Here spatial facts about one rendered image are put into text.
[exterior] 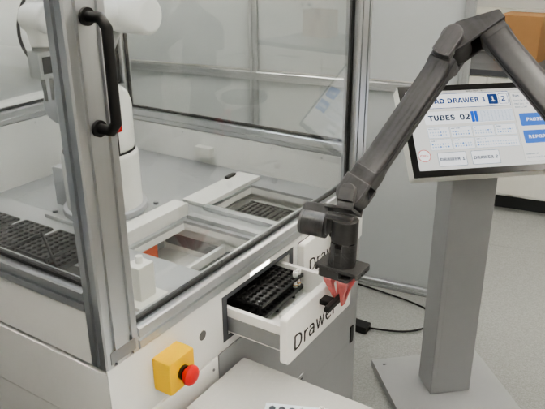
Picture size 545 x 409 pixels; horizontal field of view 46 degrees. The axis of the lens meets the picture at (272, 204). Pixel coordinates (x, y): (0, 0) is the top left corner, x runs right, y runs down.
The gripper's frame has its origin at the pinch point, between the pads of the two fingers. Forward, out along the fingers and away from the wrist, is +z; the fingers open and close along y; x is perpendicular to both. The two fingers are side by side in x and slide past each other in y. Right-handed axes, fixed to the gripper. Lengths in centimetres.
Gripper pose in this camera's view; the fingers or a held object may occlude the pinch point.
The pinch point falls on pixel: (340, 300)
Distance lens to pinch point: 143.2
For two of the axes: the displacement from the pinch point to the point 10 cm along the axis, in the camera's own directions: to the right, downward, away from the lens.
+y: -8.4, -2.2, 5.0
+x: -5.4, 3.0, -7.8
